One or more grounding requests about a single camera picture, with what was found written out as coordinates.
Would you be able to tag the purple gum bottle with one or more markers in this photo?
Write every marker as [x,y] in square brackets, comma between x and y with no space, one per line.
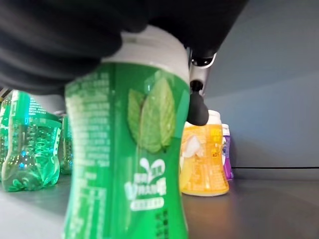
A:
[228,154]

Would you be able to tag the green mint gum bottle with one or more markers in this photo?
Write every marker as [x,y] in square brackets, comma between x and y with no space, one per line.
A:
[119,139]

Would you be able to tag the yellow gum bottle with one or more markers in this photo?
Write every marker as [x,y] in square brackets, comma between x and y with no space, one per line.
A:
[204,159]

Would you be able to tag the green soda bottle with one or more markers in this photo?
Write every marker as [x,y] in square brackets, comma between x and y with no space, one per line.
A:
[27,142]
[66,147]

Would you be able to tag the dark grey shelf board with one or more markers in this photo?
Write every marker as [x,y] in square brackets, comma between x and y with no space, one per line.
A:
[249,206]

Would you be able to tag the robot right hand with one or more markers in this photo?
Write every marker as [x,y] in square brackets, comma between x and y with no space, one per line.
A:
[62,37]

